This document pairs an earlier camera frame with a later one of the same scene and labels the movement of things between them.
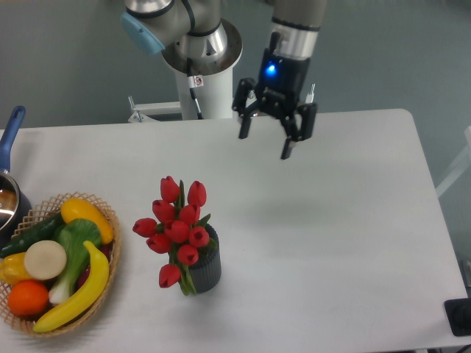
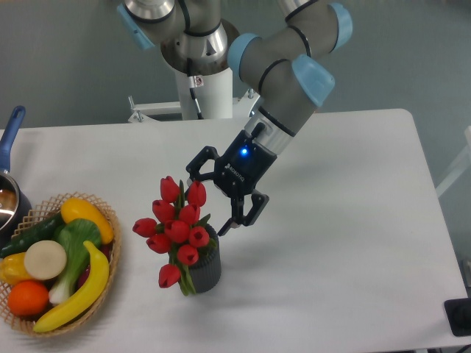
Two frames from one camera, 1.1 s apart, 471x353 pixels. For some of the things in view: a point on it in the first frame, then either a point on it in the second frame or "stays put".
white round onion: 45,259 stays put
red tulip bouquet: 177,227 stays put
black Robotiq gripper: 280,84 -> 238,171
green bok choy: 73,234 stays put
